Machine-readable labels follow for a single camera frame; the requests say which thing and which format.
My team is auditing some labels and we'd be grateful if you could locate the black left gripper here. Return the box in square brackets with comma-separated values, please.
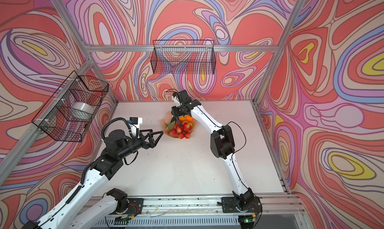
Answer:
[115, 128, 162, 161]

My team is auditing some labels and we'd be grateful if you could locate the small orange fake tangerine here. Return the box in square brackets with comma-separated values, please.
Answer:
[185, 115, 194, 122]

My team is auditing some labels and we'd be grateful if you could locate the black wire basket wall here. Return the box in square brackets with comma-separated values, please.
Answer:
[151, 39, 217, 75]
[32, 71, 109, 142]

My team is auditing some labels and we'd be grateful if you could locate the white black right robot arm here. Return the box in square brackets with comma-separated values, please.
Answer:
[171, 90, 263, 215]

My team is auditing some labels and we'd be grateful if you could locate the red fake grape bunch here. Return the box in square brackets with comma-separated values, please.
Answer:
[165, 121, 195, 139]

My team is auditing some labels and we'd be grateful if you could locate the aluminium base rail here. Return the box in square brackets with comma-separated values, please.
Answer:
[104, 194, 304, 228]

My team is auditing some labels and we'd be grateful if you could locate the black wire basket left wall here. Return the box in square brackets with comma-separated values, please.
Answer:
[32, 71, 109, 142]

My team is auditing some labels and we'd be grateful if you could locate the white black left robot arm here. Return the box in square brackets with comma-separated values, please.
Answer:
[23, 117, 164, 229]

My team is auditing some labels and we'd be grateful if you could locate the translucent peach fruit bowl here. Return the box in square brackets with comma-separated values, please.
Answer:
[161, 115, 197, 134]

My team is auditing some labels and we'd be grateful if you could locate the black wire basket back wall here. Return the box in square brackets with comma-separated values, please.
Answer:
[151, 39, 217, 75]

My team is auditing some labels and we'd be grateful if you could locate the silver tape roll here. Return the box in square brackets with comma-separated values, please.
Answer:
[71, 102, 95, 118]

